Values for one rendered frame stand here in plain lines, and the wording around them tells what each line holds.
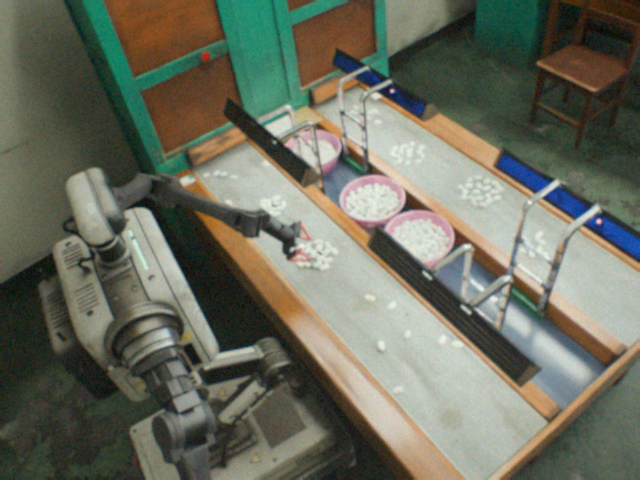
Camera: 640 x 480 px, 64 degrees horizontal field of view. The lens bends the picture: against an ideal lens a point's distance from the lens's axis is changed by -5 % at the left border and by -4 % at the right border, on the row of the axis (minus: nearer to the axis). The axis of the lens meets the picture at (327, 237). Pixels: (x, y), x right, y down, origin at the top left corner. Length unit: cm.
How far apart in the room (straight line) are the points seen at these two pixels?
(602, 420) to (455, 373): 103
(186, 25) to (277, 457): 168
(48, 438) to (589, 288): 246
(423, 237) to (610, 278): 69
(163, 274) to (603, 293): 147
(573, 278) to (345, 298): 82
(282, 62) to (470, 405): 171
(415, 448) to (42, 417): 197
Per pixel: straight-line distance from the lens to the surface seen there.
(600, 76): 369
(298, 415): 202
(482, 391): 175
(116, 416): 283
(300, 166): 189
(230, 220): 177
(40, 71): 306
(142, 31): 227
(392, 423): 167
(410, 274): 155
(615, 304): 204
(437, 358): 179
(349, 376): 174
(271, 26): 252
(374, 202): 224
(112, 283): 123
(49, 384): 310
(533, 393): 175
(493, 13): 458
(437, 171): 238
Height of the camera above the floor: 230
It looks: 47 degrees down
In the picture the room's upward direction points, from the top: 9 degrees counter-clockwise
